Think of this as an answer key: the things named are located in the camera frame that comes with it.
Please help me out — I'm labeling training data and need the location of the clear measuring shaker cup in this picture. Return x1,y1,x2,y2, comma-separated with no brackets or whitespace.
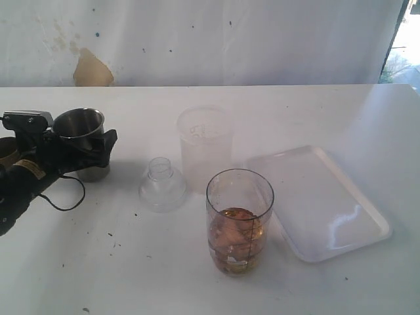
205,168,274,276

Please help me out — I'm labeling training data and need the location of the gold foil coin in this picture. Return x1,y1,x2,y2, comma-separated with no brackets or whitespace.
222,261,255,275

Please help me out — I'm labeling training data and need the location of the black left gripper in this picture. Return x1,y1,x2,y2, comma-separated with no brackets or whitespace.
15,129,117,175

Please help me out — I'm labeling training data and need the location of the steel metal cup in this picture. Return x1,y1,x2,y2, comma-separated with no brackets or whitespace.
52,108,110,182

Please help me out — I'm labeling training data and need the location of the frosted plastic cup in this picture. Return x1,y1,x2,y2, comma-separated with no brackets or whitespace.
177,105,234,194

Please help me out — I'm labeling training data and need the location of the clear shaker dome lid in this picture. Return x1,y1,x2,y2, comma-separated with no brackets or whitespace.
138,157,187,213

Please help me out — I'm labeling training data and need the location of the black camera cable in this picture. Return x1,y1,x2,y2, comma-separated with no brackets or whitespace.
39,173,87,212

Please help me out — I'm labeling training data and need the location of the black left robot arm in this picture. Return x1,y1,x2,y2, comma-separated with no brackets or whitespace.
1,129,117,235

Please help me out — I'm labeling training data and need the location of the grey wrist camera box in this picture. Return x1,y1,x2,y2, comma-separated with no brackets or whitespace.
3,110,53,134

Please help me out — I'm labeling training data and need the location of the white plastic tray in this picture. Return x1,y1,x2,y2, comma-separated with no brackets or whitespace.
245,146,392,263

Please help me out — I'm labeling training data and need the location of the round wooden cup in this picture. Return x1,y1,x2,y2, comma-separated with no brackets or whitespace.
0,136,22,169

